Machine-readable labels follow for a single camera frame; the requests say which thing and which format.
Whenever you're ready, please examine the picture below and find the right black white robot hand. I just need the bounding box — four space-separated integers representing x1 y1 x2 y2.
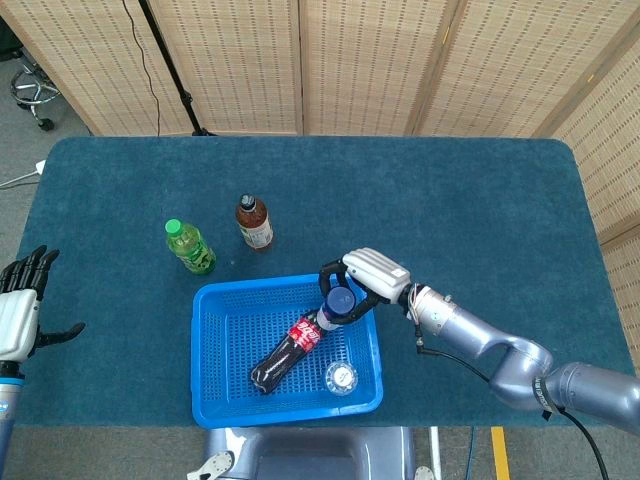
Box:
318 246 412 326

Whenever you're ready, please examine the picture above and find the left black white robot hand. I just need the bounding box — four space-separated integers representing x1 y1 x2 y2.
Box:
0 244 87 362

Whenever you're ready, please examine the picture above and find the blue cap bottle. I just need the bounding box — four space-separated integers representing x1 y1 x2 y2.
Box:
317 285 357 332

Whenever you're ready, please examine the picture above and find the clear water bottle white cap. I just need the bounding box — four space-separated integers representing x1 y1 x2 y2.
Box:
323 361 360 398

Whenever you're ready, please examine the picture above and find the cola bottle red cap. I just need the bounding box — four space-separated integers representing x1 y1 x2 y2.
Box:
249 308 331 397

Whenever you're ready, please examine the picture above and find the amber tea bottle black cap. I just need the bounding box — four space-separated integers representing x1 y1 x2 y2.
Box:
234 194 275 253

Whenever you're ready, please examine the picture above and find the green soda bottle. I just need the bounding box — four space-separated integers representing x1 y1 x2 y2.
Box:
164 218 218 276

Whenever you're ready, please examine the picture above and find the blue perforated plastic basket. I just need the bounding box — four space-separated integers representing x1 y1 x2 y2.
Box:
191 273 385 430

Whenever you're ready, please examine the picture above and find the teal table mat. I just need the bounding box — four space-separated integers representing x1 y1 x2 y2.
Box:
0 135 640 429

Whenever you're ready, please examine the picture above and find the white power plug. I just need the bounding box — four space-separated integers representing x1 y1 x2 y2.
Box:
0 158 48 189

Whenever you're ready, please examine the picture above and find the white table leg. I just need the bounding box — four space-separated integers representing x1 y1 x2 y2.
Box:
429 426 444 480

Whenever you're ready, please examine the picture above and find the grey blue robot torso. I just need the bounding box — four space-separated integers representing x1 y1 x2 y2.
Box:
185 426 437 480

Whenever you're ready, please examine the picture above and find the chrome base stool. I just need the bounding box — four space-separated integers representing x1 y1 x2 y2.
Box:
10 67 59 132

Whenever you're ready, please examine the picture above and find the yellow floor tape strip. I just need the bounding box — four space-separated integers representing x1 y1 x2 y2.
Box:
490 426 512 480

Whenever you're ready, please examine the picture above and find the black tripod stand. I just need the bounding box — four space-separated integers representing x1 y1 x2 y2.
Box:
137 0 217 137

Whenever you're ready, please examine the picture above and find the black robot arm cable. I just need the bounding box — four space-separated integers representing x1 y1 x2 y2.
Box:
414 324 609 480

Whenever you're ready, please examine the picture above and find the blue cable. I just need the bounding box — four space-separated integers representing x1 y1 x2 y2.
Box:
464 427 476 480

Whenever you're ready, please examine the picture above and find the thin black hanging cable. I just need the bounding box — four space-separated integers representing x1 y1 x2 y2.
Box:
121 0 162 137

